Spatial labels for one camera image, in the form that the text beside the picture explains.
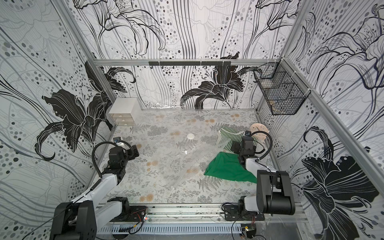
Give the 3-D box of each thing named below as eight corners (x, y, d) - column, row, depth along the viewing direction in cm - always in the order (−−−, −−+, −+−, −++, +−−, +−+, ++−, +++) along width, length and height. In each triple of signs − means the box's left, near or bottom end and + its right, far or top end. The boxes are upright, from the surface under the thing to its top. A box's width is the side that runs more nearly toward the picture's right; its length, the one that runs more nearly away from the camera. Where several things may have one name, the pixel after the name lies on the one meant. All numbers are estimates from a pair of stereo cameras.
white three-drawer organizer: (115, 128, 110) (107, 115, 100) (125, 107, 124) (118, 94, 114) (137, 127, 110) (131, 115, 100) (144, 107, 124) (139, 94, 114)
